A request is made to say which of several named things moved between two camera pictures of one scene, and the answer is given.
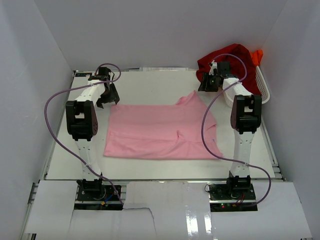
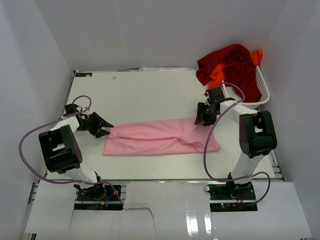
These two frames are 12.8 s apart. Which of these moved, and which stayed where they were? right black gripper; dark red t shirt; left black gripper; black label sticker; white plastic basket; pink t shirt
Moved: pink t shirt; left black gripper; right black gripper
Stayed: white plastic basket; dark red t shirt; black label sticker
